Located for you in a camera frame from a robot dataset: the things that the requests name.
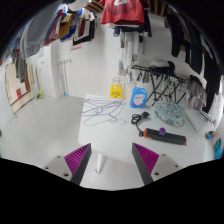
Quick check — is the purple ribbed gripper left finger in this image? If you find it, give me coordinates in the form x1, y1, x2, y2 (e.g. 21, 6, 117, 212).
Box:
64, 143, 92, 185

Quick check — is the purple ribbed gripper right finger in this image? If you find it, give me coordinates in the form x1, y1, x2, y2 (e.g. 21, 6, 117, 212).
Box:
132, 143, 159, 185

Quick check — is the purple charger plug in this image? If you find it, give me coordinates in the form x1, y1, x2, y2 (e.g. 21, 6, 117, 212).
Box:
158, 127, 166, 136

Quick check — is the black power strip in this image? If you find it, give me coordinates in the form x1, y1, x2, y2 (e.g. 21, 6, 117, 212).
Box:
143, 128, 187, 145

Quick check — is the white table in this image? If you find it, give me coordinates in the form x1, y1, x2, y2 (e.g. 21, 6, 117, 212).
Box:
77, 93, 218, 174

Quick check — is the patterned oval fabric basket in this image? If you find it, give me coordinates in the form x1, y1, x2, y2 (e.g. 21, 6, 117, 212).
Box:
154, 101, 185, 127

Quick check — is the blue detergent bottle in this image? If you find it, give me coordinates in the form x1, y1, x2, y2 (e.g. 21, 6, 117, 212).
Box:
130, 87, 147, 108

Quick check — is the black drying rack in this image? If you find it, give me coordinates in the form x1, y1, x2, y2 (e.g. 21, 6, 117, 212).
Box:
133, 65, 186, 104

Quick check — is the yellow detergent bag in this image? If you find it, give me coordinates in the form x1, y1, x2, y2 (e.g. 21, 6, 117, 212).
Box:
110, 84, 122, 99

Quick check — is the grey hanging garment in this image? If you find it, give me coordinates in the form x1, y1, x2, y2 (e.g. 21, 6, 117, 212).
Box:
20, 0, 61, 59

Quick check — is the red hanging shirt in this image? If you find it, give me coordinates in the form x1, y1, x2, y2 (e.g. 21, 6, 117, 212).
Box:
100, 0, 144, 25

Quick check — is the black power strip cable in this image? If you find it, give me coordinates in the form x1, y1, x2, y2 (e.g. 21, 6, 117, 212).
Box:
130, 111, 151, 138

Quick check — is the purple wire hangers pile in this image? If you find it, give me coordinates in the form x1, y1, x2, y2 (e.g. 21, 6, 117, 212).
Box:
81, 98, 126, 127

